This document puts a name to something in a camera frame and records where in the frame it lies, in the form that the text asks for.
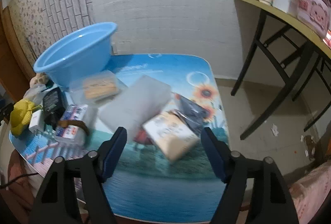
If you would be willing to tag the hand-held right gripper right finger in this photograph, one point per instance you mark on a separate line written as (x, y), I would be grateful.
(214, 156)

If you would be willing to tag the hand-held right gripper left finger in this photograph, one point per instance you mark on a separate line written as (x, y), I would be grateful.
(116, 151)

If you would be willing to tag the translucent long plastic box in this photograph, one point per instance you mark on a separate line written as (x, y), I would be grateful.
(134, 105)

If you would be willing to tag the dark foil packet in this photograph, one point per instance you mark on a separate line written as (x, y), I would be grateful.
(191, 110)

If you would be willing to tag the floss pick box with band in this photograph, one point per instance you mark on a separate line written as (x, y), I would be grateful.
(73, 115)

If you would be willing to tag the clear toothpick box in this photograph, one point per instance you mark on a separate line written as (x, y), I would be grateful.
(99, 88)

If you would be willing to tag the white charger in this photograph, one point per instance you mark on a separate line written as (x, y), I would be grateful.
(36, 120)

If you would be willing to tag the plush toy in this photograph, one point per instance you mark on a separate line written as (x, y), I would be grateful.
(20, 115)

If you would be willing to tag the light blue plastic basin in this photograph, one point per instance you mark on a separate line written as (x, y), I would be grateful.
(77, 53)

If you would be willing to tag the small red item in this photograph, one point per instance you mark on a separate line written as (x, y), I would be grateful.
(142, 136)

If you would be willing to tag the beige printed packet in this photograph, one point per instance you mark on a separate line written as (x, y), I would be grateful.
(173, 136)

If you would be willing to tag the white paper scrap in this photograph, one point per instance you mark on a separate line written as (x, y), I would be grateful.
(274, 129)

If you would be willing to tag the black power adapter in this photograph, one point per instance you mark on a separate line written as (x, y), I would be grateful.
(51, 104)

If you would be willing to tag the pink blanket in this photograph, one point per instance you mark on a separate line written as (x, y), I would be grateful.
(310, 187)

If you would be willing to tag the yellow desk with black legs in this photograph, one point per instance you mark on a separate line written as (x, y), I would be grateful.
(284, 16)

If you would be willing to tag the pink cartoon pouch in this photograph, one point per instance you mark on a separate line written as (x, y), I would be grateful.
(310, 1)

